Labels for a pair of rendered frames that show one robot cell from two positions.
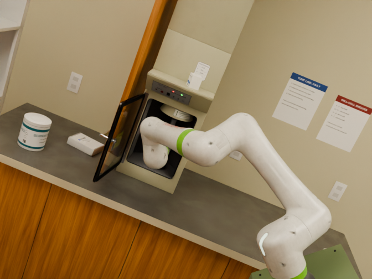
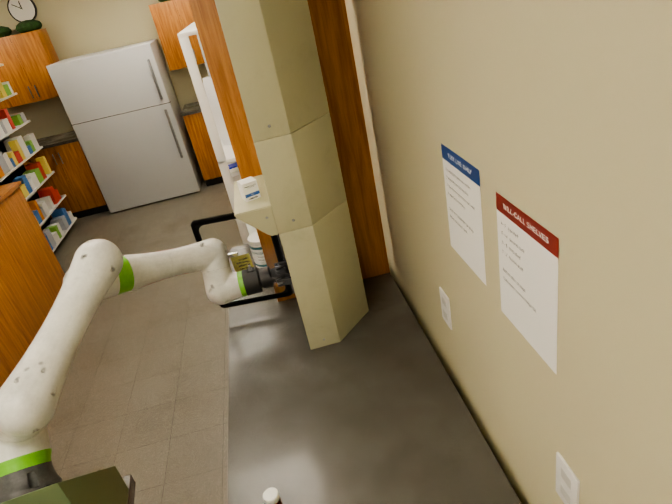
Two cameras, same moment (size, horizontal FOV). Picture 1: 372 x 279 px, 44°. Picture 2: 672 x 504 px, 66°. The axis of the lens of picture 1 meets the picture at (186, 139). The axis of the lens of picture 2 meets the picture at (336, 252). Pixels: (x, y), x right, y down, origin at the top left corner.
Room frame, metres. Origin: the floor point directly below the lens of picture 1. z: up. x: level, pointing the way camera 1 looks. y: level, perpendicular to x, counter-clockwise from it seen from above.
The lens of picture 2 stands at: (2.20, -1.52, 2.09)
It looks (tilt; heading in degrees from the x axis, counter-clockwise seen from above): 28 degrees down; 85
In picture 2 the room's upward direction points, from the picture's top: 12 degrees counter-clockwise
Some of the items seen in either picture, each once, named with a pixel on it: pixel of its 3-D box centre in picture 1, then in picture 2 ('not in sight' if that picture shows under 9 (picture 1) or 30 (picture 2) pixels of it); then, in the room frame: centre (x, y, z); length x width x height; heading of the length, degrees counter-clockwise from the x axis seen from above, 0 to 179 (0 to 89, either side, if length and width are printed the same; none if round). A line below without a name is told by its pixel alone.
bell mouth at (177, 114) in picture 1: (178, 109); not in sight; (2.26, 0.09, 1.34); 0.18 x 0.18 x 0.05
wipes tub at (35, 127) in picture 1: (34, 132); not in sight; (2.06, 0.70, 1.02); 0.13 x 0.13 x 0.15
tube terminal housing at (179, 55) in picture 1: (174, 109); (315, 228); (2.29, 0.11, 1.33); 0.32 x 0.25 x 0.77; 90
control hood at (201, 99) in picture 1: (178, 92); (254, 206); (2.10, 0.12, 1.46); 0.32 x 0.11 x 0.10; 90
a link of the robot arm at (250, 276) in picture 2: not in sight; (252, 279); (2.03, 0.10, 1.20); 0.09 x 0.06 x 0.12; 90
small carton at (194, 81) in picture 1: (194, 81); (248, 189); (2.10, 0.07, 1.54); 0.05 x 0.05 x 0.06; 18
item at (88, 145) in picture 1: (86, 144); not in sight; (2.28, 0.49, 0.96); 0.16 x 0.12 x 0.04; 78
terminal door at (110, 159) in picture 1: (119, 136); (243, 259); (1.99, 0.29, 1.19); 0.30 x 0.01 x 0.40; 172
